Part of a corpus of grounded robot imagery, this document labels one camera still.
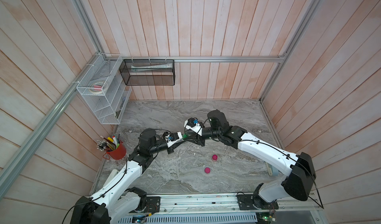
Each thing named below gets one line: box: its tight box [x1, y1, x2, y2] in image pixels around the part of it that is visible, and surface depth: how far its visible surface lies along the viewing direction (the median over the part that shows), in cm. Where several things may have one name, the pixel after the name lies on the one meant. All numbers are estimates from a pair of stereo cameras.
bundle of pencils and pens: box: [96, 133, 122, 152], surface depth 85 cm
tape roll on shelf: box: [88, 81, 105, 95], surface depth 75 cm
